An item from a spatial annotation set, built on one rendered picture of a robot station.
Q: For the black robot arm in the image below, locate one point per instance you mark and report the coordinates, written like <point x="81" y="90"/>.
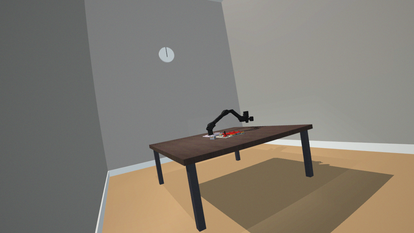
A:
<point x="243" y="118"/>

